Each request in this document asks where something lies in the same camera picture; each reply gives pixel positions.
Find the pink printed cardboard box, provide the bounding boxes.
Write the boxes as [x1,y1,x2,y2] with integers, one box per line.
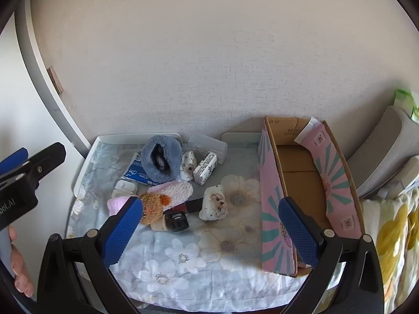
[258,115,366,278]

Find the white door frame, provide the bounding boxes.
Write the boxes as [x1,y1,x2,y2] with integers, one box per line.
[15,0,92,151]

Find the brown plush toy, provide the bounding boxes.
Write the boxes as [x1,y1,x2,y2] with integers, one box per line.
[140,193,172,226]

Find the black cosmetic jar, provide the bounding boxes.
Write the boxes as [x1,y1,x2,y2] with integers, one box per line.
[164,212,190,233]

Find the green packet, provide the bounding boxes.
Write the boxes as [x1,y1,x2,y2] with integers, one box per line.
[393,88,419,121]

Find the yellow floral blanket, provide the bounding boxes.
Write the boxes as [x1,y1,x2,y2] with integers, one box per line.
[360,188,419,314]

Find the person's left hand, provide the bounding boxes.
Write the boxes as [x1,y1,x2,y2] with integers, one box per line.
[9,225,35,298]

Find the dark red cosmetic tube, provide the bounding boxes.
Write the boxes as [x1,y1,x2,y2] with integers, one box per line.
[170,198,205,215]

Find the beige cosmetic bottle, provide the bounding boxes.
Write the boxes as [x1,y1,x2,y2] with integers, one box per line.
[151,216,169,232]

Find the small white patterned box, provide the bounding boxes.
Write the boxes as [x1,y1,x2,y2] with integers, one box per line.
[192,151,217,184]

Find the brown door hinge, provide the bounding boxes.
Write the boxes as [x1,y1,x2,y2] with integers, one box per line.
[47,66,65,93]

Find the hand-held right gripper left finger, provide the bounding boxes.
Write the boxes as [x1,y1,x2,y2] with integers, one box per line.
[37,195,145,314]

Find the white spotted sock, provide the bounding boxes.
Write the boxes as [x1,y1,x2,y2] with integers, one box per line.
[199,185,227,221]
[179,151,198,181]

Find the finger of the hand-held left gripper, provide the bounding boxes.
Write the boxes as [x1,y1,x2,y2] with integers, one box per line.
[0,148,29,179]
[22,142,67,184]

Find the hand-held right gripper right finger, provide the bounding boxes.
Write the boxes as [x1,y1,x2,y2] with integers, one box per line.
[278,196,384,314]

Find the lilac fluffy sock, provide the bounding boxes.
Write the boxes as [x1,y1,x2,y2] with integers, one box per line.
[107,194,140,217]

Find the white plastic bin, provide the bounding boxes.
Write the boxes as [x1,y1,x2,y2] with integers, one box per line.
[65,142,348,310]

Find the blue fluffy sock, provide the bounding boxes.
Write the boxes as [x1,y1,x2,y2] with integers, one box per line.
[140,135,183,184]

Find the blue wet wipes packet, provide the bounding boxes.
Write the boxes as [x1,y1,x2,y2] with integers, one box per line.
[124,152,154,185]

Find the clear plastic box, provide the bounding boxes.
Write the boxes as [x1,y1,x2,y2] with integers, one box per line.
[188,133,229,165]

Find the white desktop with raised rim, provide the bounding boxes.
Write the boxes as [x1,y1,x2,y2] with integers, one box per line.
[73,132,262,200]

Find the pink fluffy sock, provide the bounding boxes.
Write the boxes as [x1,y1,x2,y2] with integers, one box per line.
[147,181,194,209]

